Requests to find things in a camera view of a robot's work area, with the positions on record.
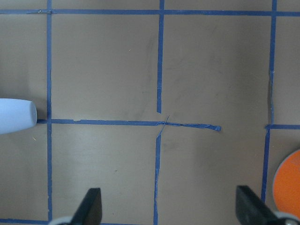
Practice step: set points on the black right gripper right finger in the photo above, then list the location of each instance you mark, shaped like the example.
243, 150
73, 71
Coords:
250, 210

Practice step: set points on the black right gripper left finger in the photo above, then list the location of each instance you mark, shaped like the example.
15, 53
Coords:
89, 211

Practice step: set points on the light blue plastic cup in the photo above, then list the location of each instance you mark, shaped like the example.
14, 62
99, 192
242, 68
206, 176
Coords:
16, 115

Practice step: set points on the orange can with grey lid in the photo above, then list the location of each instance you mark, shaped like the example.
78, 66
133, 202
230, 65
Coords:
286, 185

